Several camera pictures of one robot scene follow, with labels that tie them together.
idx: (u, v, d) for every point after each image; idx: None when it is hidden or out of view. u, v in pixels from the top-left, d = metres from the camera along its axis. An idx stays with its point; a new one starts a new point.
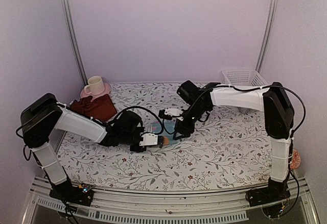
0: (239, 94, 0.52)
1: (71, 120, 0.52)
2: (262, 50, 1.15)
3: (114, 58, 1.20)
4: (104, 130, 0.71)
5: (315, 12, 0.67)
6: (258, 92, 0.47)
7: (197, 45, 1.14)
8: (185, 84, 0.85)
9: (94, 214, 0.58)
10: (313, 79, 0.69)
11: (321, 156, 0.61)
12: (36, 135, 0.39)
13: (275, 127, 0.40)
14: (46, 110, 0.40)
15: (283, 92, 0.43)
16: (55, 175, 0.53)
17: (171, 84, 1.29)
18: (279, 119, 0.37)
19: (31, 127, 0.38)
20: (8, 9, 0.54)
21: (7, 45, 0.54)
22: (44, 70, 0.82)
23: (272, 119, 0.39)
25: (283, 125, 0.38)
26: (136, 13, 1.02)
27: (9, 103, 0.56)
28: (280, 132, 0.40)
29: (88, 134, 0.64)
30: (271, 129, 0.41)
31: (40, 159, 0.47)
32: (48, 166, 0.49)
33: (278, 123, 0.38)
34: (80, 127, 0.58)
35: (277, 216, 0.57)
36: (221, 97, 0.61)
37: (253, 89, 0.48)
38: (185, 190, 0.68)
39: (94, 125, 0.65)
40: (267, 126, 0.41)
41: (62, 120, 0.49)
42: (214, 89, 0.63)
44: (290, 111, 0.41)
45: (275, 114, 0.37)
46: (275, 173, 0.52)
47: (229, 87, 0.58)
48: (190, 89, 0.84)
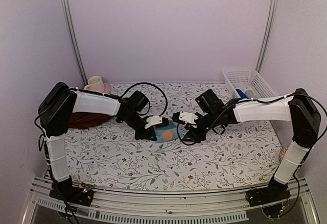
0: (264, 105, 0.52)
1: (87, 100, 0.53)
2: (262, 50, 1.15)
3: (115, 58, 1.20)
4: (118, 102, 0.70)
5: (315, 12, 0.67)
6: (283, 102, 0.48)
7: (197, 45, 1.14)
8: (206, 94, 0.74)
9: (94, 213, 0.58)
10: (313, 79, 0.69)
11: (321, 156, 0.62)
12: (57, 123, 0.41)
13: (305, 135, 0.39)
14: (61, 99, 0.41)
15: (308, 99, 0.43)
16: (62, 171, 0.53)
17: (171, 84, 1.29)
18: (309, 126, 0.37)
19: (51, 116, 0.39)
20: (8, 8, 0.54)
21: (7, 44, 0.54)
22: (44, 70, 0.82)
23: (300, 126, 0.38)
25: (313, 132, 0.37)
26: (136, 13, 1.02)
27: (9, 103, 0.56)
28: (310, 141, 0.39)
29: (104, 110, 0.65)
30: (300, 138, 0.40)
31: (52, 151, 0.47)
32: (58, 159, 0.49)
33: (307, 130, 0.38)
34: (97, 103, 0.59)
35: (277, 216, 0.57)
36: (246, 111, 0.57)
37: (277, 99, 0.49)
38: (185, 190, 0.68)
39: (108, 99, 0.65)
40: (296, 135, 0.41)
41: (78, 102, 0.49)
42: (237, 105, 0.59)
44: (317, 117, 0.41)
45: (304, 121, 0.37)
46: (280, 175, 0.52)
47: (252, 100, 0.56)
48: (211, 99, 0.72)
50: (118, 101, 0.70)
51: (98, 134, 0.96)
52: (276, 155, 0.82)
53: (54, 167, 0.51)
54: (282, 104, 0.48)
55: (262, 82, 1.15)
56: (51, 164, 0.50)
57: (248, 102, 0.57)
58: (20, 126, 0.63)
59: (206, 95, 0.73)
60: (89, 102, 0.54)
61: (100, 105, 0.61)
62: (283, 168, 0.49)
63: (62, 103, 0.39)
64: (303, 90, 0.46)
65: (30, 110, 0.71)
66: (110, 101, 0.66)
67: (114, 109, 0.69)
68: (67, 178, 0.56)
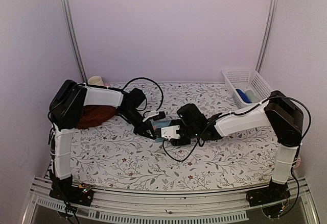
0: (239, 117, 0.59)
1: (96, 93, 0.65)
2: (262, 50, 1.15)
3: (114, 58, 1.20)
4: (120, 95, 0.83)
5: (315, 11, 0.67)
6: (259, 109, 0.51)
7: (197, 45, 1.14)
8: (189, 109, 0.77)
9: (94, 214, 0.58)
10: (313, 79, 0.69)
11: (321, 157, 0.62)
12: (72, 116, 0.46)
13: (289, 137, 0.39)
14: (72, 94, 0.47)
15: (284, 100, 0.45)
16: (67, 167, 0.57)
17: (171, 84, 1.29)
18: (292, 127, 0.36)
19: (66, 109, 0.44)
20: (8, 8, 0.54)
21: (7, 44, 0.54)
22: (44, 70, 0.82)
23: (282, 128, 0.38)
25: (296, 131, 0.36)
26: (136, 13, 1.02)
27: (9, 103, 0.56)
28: (296, 140, 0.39)
29: (110, 101, 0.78)
30: (285, 139, 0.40)
31: (59, 145, 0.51)
32: (63, 154, 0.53)
33: (290, 130, 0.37)
34: (104, 95, 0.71)
35: (277, 216, 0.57)
36: (226, 124, 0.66)
37: (253, 107, 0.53)
38: (185, 190, 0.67)
39: (111, 92, 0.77)
40: (280, 138, 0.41)
41: (89, 95, 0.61)
42: (217, 121, 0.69)
44: (298, 116, 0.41)
45: (284, 123, 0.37)
46: (279, 177, 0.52)
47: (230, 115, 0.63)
48: (194, 116, 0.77)
50: (121, 94, 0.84)
51: (98, 134, 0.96)
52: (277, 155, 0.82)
53: (59, 162, 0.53)
54: (259, 112, 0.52)
55: (262, 82, 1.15)
56: (56, 158, 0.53)
57: (227, 116, 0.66)
58: (20, 126, 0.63)
59: (189, 111, 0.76)
60: (98, 94, 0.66)
61: (107, 97, 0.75)
62: (278, 169, 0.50)
63: (74, 96, 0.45)
64: (279, 93, 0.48)
65: (30, 110, 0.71)
66: (113, 94, 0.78)
67: (118, 100, 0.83)
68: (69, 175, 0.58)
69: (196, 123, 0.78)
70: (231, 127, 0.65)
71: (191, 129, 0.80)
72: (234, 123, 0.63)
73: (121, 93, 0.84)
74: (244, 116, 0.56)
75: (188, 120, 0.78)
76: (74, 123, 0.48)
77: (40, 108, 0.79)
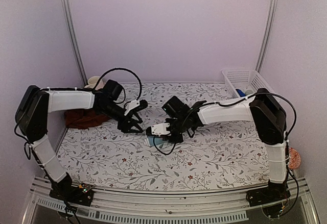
0: (226, 108, 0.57)
1: (60, 97, 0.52)
2: (262, 50, 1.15)
3: (114, 58, 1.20)
4: (91, 95, 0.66)
5: (315, 11, 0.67)
6: (244, 103, 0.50)
7: (197, 45, 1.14)
8: (170, 101, 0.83)
9: (94, 213, 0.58)
10: (313, 79, 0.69)
11: (321, 157, 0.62)
12: (35, 127, 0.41)
13: (269, 134, 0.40)
14: (34, 102, 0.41)
15: (271, 99, 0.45)
16: (55, 173, 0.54)
17: (171, 84, 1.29)
18: (273, 126, 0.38)
19: (28, 120, 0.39)
20: (8, 9, 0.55)
21: (7, 45, 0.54)
22: (44, 70, 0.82)
23: (264, 127, 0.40)
25: (277, 130, 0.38)
26: (136, 13, 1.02)
27: (10, 103, 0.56)
28: (276, 139, 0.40)
29: (80, 105, 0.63)
30: (265, 137, 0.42)
31: (41, 155, 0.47)
32: (49, 162, 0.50)
33: (271, 129, 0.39)
34: (71, 99, 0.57)
35: (277, 216, 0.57)
36: (209, 113, 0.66)
37: (238, 101, 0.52)
38: (185, 189, 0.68)
39: (81, 92, 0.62)
40: (261, 135, 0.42)
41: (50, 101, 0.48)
42: (201, 108, 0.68)
44: (281, 116, 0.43)
45: (266, 122, 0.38)
46: (276, 177, 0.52)
47: (214, 104, 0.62)
48: (177, 106, 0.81)
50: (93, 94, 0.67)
51: (98, 134, 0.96)
52: None
53: (48, 170, 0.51)
54: (243, 106, 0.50)
55: (262, 82, 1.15)
56: (45, 167, 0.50)
57: (211, 105, 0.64)
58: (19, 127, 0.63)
59: (172, 101, 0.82)
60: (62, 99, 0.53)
61: (76, 101, 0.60)
62: (274, 169, 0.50)
63: (37, 104, 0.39)
64: (265, 90, 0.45)
65: None
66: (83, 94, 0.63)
67: (89, 102, 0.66)
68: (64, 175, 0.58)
69: (179, 113, 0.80)
70: (214, 117, 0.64)
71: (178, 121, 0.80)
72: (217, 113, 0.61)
73: (93, 93, 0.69)
74: (229, 108, 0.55)
75: (172, 112, 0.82)
76: (39, 135, 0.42)
77: None
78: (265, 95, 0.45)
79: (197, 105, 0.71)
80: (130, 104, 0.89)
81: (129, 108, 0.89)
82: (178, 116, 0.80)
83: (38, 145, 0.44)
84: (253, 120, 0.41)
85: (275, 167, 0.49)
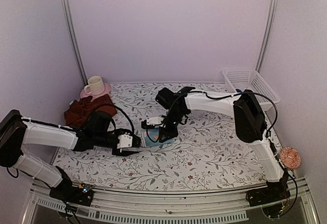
0: (212, 102, 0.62)
1: (39, 132, 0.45)
2: (262, 50, 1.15)
3: (114, 58, 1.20)
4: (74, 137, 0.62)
5: (316, 12, 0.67)
6: (229, 100, 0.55)
7: (197, 45, 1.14)
8: (161, 92, 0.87)
9: (94, 214, 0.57)
10: (312, 80, 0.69)
11: (321, 157, 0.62)
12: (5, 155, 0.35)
13: (244, 131, 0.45)
14: (10, 128, 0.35)
15: (255, 101, 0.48)
16: (48, 179, 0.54)
17: (171, 84, 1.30)
18: (249, 125, 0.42)
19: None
20: (7, 9, 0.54)
21: (7, 45, 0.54)
22: (43, 70, 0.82)
23: (242, 125, 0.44)
25: (252, 129, 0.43)
26: (136, 13, 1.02)
27: (9, 103, 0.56)
28: (252, 137, 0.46)
29: (61, 144, 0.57)
30: (242, 133, 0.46)
31: (27, 170, 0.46)
32: (39, 172, 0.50)
33: (248, 128, 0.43)
34: (53, 135, 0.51)
35: (277, 216, 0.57)
36: (194, 100, 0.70)
37: (225, 98, 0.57)
38: (185, 190, 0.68)
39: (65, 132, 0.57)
40: (238, 131, 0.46)
41: (28, 135, 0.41)
42: (188, 95, 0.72)
44: (259, 118, 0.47)
45: (246, 121, 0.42)
46: (270, 175, 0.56)
47: (202, 94, 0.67)
48: (166, 95, 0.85)
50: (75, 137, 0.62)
51: None
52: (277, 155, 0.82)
53: (40, 177, 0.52)
54: (228, 102, 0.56)
55: (262, 82, 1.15)
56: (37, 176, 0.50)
57: (199, 93, 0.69)
58: None
59: (161, 92, 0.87)
60: (43, 137, 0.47)
61: (59, 139, 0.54)
62: (266, 168, 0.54)
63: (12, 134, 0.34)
64: (251, 93, 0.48)
65: (29, 110, 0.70)
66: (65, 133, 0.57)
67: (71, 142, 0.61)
68: (60, 180, 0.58)
69: (167, 100, 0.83)
70: (200, 104, 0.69)
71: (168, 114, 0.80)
72: (204, 103, 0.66)
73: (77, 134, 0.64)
74: (215, 101, 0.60)
75: (162, 101, 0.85)
76: (8, 163, 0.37)
77: (40, 108, 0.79)
78: (250, 94, 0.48)
79: (186, 92, 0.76)
80: (122, 139, 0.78)
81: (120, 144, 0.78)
82: (167, 104, 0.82)
83: (19, 164, 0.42)
84: (234, 119, 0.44)
85: (270, 166, 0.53)
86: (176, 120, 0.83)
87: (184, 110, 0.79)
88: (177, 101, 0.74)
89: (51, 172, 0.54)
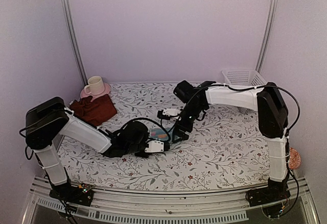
0: (234, 94, 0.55)
1: (79, 128, 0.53)
2: (262, 51, 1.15)
3: (114, 58, 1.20)
4: (107, 142, 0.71)
5: (315, 12, 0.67)
6: (253, 92, 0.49)
7: (197, 45, 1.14)
8: (181, 84, 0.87)
9: (94, 213, 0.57)
10: (312, 80, 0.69)
11: (320, 157, 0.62)
12: (37, 139, 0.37)
13: (269, 127, 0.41)
14: (49, 117, 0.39)
15: (279, 94, 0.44)
16: (52, 176, 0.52)
17: (171, 84, 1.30)
18: (273, 119, 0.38)
19: (35, 129, 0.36)
20: (7, 8, 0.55)
21: (7, 45, 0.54)
22: (43, 70, 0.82)
23: (265, 119, 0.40)
25: (277, 124, 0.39)
26: (137, 13, 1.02)
27: (10, 103, 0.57)
28: (276, 133, 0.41)
29: (92, 144, 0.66)
30: (264, 128, 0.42)
31: (43, 159, 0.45)
32: (50, 167, 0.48)
33: (272, 123, 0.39)
34: (89, 135, 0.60)
35: (277, 216, 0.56)
36: (215, 95, 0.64)
37: (247, 90, 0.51)
38: (185, 190, 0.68)
39: (100, 135, 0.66)
40: (261, 127, 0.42)
41: (67, 127, 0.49)
42: (209, 88, 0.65)
44: (283, 112, 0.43)
45: (270, 114, 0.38)
46: (274, 174, 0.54)
47: (224, 86, 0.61)
48: (186, 88, 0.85)
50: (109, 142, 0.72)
51: None
52: None
53: (48, 172, 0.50)
54: (251, 95, 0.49)
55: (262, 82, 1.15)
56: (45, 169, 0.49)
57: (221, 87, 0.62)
58: (20, 126, 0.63)
59: (180, 84, 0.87)
60: (80, 134, 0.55)
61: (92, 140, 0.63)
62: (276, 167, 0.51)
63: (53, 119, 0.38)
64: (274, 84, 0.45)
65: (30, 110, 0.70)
66: (99, 137, 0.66)
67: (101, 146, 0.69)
68: (65, 182, 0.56)
69: (186, 94, 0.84)
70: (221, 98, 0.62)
71: (185, 110, 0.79)
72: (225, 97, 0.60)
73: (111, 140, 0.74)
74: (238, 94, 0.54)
75: (181, 94, 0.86)
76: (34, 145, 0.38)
77: None
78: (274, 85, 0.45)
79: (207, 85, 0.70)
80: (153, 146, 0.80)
81: (150, 149, 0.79)
82: (187, 98, 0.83)
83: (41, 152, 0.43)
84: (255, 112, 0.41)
85: (278, 165, 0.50)
86: (192, 115, 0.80)
87: (203, 105, 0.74)
88: (197, 95, 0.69)
89: (61, 171, 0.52)
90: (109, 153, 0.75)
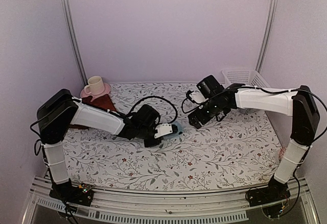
0: (266, 97, 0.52)
1: (88, 114, 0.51)
2: (262, 51, 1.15)
3: (114, 58, 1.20)
4: (121, 123, 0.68)
5: (315, 13, 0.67)
6: (287, 96, 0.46)
7: (197, 45, 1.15)
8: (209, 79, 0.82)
9: (93, 214, 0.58)
10: (312, 80, 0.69)
11: (320, 157, 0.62)
12: (51, 133, 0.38)
13: (302, 133, 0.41)
14: (57, 110, 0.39)
15: (312, 98, 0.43)
16: (55, 175, 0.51)
17: (171, 84, 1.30)
18: (308, 125, 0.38)
19: (46, 124, 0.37)
20: (7, 9, 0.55)
21: (6, 45, 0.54)
22: (44, 70, 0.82)
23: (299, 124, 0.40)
25: (312, 130, 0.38)
26: (136, 13, 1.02)
27: (9, 103, 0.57)
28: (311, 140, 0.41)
29: (107, 127, 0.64)
30: (298, 134, 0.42)
31: (49, 156, 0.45)
32: (55, 164, 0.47)
33: (305, 128, 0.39)
34: (101, 119, 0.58)
35: (277, 216, 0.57)
36: (247, 97, 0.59)
37: (281, 92, 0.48)
38: (185, 190, 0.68)
39: (113, 117, 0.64)
40: (294, 132, 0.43)
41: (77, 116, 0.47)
42: (239, 91, 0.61)
44: (317, 116, 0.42)
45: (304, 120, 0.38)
46: (279, 174, 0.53)
47: (257, 90, 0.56)
48: (213, 84, 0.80)
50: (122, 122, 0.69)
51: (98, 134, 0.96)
52: (276, 155, 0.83)
53: (51, 171, 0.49)
54: (285, 98, 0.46)
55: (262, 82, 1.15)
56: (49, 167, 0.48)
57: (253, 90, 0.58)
58: (21, 126, 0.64)
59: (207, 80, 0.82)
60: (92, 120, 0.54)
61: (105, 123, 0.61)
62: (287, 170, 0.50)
63: (60, 112, 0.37)
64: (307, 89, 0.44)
65: (30, 110, 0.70)
66: (113, 120, 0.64)
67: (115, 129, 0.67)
68: (66, 181, 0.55)
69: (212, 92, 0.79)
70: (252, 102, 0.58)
71: (207, 105, 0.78)
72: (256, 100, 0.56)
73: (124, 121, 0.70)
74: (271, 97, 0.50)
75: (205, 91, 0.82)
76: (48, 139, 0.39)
77: None
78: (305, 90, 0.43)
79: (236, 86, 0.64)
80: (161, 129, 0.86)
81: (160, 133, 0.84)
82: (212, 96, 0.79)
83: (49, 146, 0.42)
84: None
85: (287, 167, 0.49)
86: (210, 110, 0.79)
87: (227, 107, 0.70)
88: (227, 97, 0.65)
89: (64, 170, 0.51)
90: (123, 134, 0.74)
